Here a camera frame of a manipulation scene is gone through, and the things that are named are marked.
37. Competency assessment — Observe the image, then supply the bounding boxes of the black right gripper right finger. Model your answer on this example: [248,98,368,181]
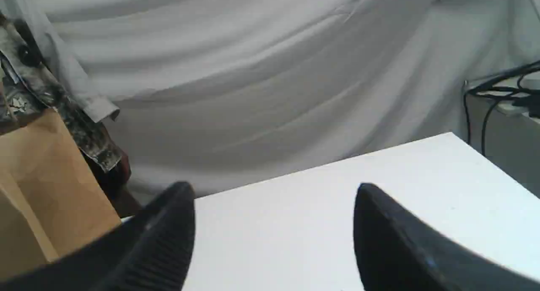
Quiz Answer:
[354,183,540,291]

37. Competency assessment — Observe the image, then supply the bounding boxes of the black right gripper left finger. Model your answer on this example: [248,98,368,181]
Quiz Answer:
[1,182,196,291]

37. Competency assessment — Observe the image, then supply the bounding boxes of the brown paper bag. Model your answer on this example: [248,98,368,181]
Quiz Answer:
[0,110,121,281]

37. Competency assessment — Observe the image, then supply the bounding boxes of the grey side shelf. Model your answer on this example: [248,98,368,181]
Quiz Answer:
[461,82,540,197]

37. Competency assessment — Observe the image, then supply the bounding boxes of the white backdrop cloth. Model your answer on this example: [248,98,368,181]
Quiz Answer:
[1,0,539,203]

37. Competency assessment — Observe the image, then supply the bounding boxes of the person in camouflage shirt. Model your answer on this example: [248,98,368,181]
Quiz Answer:
[0,16,141,218]

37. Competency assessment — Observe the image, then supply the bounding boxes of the black cable bundle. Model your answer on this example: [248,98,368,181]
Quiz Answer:
[463,61,540,156]

